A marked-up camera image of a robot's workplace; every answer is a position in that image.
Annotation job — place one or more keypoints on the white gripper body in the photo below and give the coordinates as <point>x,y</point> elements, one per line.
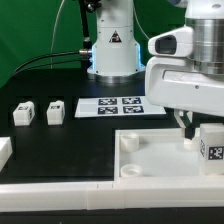
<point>173,81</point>

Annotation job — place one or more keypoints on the black cable upright connector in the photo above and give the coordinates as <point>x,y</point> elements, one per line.
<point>85,29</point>

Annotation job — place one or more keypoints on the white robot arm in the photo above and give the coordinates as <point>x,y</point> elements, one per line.
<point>116,55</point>

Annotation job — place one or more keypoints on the white obstacle fence rail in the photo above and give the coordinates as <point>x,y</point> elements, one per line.
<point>154,193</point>

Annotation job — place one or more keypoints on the marker sheet with tags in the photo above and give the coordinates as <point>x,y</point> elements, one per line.
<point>116,106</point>

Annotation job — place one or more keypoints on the white square tabletop panel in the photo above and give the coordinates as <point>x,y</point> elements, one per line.
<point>156,153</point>

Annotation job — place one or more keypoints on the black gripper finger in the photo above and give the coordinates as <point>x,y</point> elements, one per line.
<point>184,120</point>

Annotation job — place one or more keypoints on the white side fence block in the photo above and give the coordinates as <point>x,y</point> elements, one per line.
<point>5,151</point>

